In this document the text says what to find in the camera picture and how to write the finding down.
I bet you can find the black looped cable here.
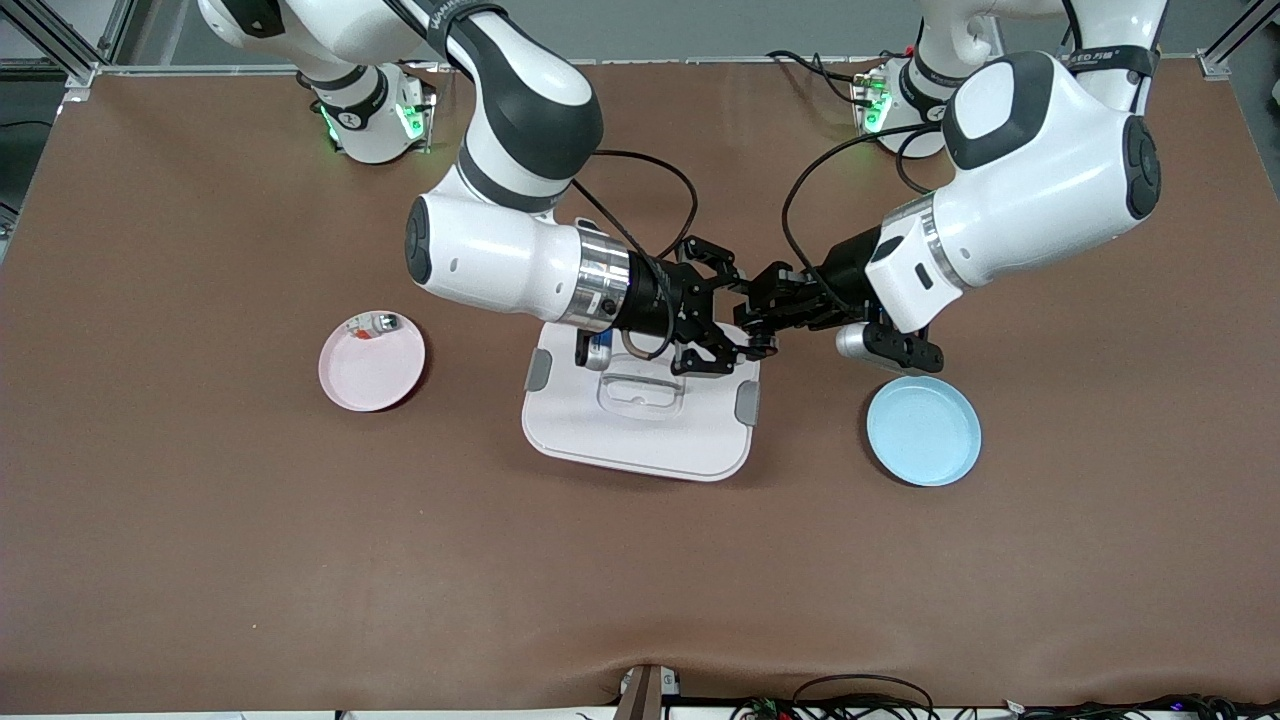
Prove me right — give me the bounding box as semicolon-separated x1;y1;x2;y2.
790;673;937;720

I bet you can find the black base cable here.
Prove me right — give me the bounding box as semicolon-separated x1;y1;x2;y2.
765;48;883;111

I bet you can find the silver table edge rail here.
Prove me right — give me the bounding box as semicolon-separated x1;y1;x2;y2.
95;55;1206;76

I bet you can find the brown metal clamp bracket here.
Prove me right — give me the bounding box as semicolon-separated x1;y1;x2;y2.
615;664;683;720

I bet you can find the aluminium frame profile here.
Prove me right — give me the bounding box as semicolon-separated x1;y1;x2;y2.
0;0;136;89
1198;18;1280;83

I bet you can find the light blue round plate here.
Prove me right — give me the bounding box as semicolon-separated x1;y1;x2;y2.
866;375;983;488

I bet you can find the brown table mat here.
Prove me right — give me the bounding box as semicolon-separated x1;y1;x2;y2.
0;58;1280;714

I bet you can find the pink round plate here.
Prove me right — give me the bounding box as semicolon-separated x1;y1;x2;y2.
318;310;427;413

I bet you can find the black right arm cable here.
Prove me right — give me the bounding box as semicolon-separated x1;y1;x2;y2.
560;150;701;363

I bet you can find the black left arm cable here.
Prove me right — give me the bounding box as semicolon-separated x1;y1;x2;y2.
782;125;947;293

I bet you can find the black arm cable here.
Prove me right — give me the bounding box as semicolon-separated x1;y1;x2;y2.
782;125;947;293
560;150;701;363

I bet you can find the white lidded storage box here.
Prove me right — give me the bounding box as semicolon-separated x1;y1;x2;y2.
521;320;762;483

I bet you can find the black cable bundle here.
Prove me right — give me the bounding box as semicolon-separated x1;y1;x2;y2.
1005;694;1280;720

